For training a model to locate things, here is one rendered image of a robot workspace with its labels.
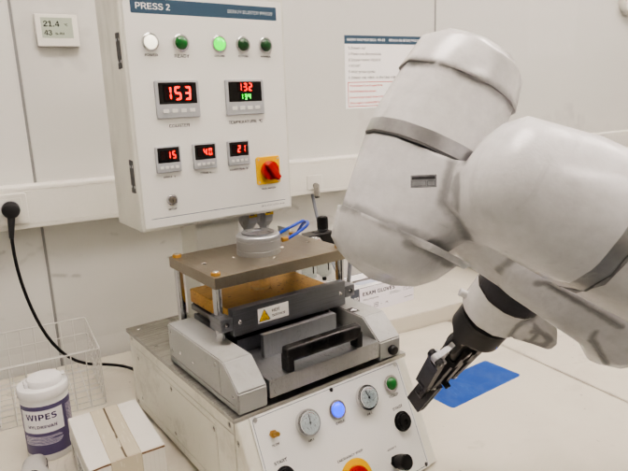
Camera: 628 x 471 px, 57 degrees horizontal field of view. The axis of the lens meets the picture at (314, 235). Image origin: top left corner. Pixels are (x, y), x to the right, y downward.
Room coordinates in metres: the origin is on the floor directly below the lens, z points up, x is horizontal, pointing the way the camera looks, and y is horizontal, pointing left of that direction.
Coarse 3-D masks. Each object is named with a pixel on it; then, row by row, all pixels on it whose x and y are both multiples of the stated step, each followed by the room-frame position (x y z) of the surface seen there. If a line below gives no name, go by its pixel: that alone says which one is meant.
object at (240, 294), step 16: (192, 288) 1.02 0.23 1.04; (208, 288) 1.02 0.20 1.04; (224, 288) 1.01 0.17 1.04; (240, 288) 1.01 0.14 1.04; (256, 288) 1.00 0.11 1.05; (272, 288) 1.00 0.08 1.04; (288, 288) 1.00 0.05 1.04; (304, 288) 1.00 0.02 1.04; (192, 304) 1.02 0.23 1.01; (208, 304) 0.96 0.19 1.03; (224, 304) 0.93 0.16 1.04; (240, 304) 0.92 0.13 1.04
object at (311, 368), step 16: (320, 320) 0.93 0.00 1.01; (272, 336) 0.88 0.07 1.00; (288, 336) 0.90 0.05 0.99; (304, 336) 0.91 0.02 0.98; (256, 352) 0.89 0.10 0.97; (272, 352) 0.88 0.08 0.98; (320, 352) 0.88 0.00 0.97; (336, 352) 0.88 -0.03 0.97; (352, 352) 0.89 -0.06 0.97; (368, 352) 0.91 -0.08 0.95; (272, 368) 0.83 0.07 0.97; (304, 368) 0.83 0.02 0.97; (320, 368) 0.85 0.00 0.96; (336, 368) 0.87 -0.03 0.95; (272, 384) 0.79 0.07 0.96; (288, 384) 0.81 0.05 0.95; (304, 384) 0.83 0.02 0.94
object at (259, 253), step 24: (240, 240) 0.99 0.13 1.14; (264, 240) 0.98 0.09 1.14; (288, 240) 1.09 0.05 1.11; (312, 240) 1.09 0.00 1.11; (192, 264) 0.94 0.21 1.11; (216, 264) 0.94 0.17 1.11; (240, 264) 0.93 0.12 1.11; (264, 264) 0.93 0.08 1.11; (288, 264) 0.94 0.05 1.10; (312, 264) 0.97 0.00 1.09; (216, 288) 0.86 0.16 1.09
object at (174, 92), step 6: (174, 84) 1.06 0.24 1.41; (180, 84) 1.07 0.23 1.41; (186, 84) 1.08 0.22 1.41; (168, 90) 1.06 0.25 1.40; (174, 90) 1.06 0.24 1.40; (180, 90) 1.07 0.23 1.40; (186, 90) 1.08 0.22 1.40; (192, 90) 1.08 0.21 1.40; (168, 96) 1.06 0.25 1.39; (174, 96) 1.06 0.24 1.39; (180, 96) 1.07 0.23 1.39; (186, 96) 1.08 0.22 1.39; (192, 96) 1.08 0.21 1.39
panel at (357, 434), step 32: (352, 384) 0.87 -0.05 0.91; (384, 384) 0.90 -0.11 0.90; (256, 416) 0.77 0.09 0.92; (288, 416) 0.79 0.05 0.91; (320, 416) 0.82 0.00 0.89; (352, 416) 0.85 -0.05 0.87; (384, 416) 0.88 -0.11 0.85; (288, 448) 0.77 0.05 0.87; (320, 448) 0.80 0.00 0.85; (352, 448) 0.82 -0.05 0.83; (384, 448) 0.85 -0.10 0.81; (416, 448) 0.88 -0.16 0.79
